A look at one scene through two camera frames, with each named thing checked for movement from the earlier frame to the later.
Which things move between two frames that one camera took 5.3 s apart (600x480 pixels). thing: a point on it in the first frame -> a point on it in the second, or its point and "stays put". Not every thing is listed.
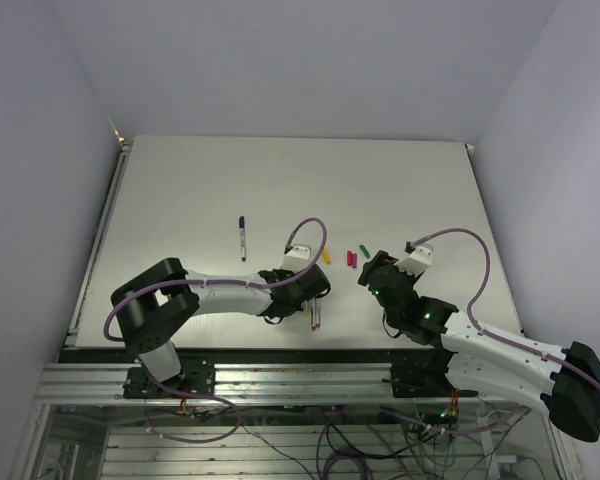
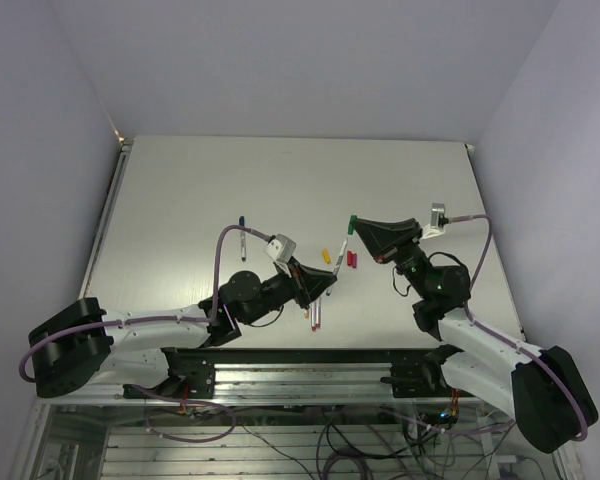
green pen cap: x=366 y=252 -> x=351 y=226
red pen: x=313 y=314 stays put
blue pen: x=242 y=237 stays put
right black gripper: x=382 y=259 -> x=387 y=241
